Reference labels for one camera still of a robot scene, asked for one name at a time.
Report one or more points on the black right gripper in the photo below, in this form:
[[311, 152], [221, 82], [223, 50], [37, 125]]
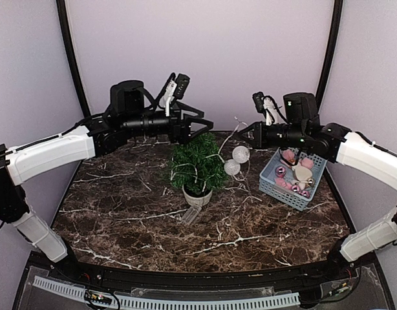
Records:
[[256, 143]]

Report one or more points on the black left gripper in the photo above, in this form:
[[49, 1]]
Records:
[[196, 119]]

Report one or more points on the clear string light garland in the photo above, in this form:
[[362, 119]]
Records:
[[231, 168]]

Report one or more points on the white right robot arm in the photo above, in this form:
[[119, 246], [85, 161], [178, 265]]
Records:
[[378, 166]]

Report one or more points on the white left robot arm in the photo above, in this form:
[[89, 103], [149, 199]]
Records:
[[22, 163]]

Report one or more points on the small green christmas tree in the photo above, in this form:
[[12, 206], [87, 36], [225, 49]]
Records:
[[197, 165]]

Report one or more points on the white tree pot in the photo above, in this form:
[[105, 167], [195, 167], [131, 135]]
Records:
[[197, 200]]

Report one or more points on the pink bow ornament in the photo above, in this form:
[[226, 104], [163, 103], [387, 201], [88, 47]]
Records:
[[289, 156]]

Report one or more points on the blue plastic basket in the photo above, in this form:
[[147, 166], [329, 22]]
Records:
[[292, 177]]

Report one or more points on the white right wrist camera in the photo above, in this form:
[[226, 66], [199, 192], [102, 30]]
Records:
[[267, 106]]

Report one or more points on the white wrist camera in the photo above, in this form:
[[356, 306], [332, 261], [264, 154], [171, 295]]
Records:
[[173, 89], [267, 106]]

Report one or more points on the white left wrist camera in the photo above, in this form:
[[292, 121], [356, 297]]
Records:
[[173, 89]]

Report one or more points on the white cable duct strip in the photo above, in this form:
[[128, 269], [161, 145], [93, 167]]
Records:
[[99, 300]]

